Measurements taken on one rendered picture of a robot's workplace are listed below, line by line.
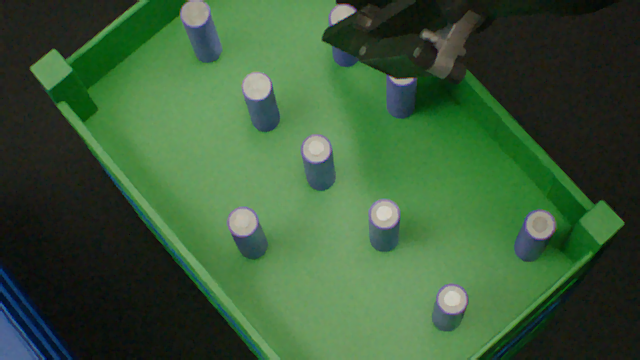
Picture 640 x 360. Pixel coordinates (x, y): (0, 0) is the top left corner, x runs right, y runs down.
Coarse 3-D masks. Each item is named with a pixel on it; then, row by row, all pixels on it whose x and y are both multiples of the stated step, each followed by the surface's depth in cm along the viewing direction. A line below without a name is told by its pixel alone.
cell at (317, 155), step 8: (312, 136) 79; (320, 136) 79; (304, 144) 79; (312, 144) 79; (320, 144) 79; (328, 144) 79; (304, 152) 79; (312, 152) 78; (320, 152) 78; (328, 152) 79; (304, 160) 79; (312, 160) 79; (320, 160) 79; (328, 160) 79; (304, 168) 81; (312, 168) 80; (320, 168) 79; (328, 168) 80; (312, 176) 81; (320, 176) 81; (328, 176) 82; (312, 184) 84; (320, 184) 83; (328, 184) 84
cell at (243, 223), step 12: (240, 216) 78; (252, 216) 78; (228, 228) 78; (240, 228) 78; (252, 228) 78; (240, 240) 79; (252, 240) 79; (264, 240) 82; (252, 252) 82; (264, 252) 83
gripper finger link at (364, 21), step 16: (400, 0) 71; (416, 0) 68; (432, 0) 68; (368, 16) 74; (384, 16) 72; (400, 16) 70; (416, 16) 70; (432, 16) 69; (368, 32) 74; (384, 32) 73; (400, 32) 72; (416, 32) 72
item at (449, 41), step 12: (468, 12) 64; (456, 24) 64; (468, 24) 64; (420, 36) 65; (432, 36) 65; (444, 36) 65; (456, 36) 64; (468, 36) 64; (444, 48) 64; (456, 48) 64; (444, 60) 64; (432, 72) 65; (444, 72) 65
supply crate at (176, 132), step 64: (256, 0) 88; (320, 0) 88; (64, 64) 79; (128, 64) 87; (192, 64) 87; (256, 64) 87; (320, 64) 87; (128, 128) 86; (192, 128) 86; (256, 128) 86; (320, 128) 86; (384, 128) 85; (448, 128) 85; (512, 128) 80; (128, 192) 80; (192, 192) 85; (256, 192) 85; (320, 192) 84; (384, 192) 84; (448, 192) 84; (512, 192) 84; (576, 192) 78; (192, 256) 79; (320, 256) 83; (384, 256) 83; (448, 256) 83; (512, 256) 83; (576, 256) 81; (256, 320) 83; (320, 320) 82; (384, 320) 82; (512, 320) 77
